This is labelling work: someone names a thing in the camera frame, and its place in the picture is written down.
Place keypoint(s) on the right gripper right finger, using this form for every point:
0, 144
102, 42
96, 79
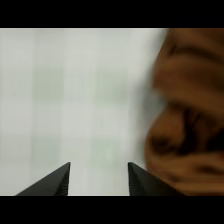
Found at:
141, 184

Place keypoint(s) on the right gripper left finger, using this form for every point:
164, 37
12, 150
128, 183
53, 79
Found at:
55, 184

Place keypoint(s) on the brown T-shirt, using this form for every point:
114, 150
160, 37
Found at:
190, 110

